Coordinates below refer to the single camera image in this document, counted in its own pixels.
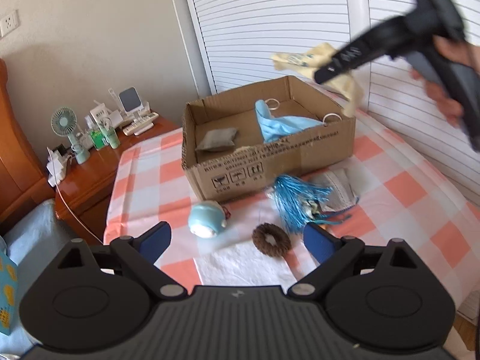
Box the brown knitted scrunchie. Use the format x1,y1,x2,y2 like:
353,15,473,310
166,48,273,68
252,223,292,258

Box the blue tassel sachet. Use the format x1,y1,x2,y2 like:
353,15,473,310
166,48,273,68
270,175,354,233

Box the white lace-edged cloth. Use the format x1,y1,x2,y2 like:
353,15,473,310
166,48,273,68
193,241,296,290

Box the cream yellow cloth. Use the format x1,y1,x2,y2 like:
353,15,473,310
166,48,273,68
270,42,364,117

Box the grey small fabric pouch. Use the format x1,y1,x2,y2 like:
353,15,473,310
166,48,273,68
195,127,238,152

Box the blue surgical face mask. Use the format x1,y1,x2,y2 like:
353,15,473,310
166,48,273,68
255,98,343,143

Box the person right hand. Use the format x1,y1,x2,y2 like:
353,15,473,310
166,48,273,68
411,36,479,139

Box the light blue round toy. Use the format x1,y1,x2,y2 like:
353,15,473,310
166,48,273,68
188,201,230,239

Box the wooden nightstand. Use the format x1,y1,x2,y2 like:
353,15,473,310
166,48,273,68
55,116,179,245

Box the pink white checkered tablecloth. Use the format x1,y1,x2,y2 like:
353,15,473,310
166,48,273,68
102,82,480,320

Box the grey cloud-print bedding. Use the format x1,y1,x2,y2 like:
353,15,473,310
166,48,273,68
1,200,75,359

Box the white power strip charger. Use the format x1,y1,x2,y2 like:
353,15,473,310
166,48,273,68
46,148,73,188

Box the green tube bottle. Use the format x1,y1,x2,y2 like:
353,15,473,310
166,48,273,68
99,117,120,149

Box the green small box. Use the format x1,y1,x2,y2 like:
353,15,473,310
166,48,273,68
89,129,107,150

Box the wooden bed headboard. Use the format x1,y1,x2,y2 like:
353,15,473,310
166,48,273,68
0,62,55,234

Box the white remote control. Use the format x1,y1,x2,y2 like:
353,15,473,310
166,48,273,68
123,112,160,137

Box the brown cardboard box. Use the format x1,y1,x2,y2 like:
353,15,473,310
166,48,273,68
181,76,356,203

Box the white card box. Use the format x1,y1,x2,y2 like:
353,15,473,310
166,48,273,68
90,103,112,130

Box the green desk fan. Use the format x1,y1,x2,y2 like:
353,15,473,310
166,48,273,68
50,106,89,165

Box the white stand with screen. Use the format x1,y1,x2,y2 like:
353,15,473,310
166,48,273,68
108,87,145,119

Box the white louvered closet door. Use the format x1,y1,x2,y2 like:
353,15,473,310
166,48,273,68
164,0,480,323

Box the white charging cable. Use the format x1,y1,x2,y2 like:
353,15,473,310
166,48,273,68
55,184,104,245

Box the white wall socket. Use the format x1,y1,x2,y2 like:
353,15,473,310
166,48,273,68
0,10,20,38

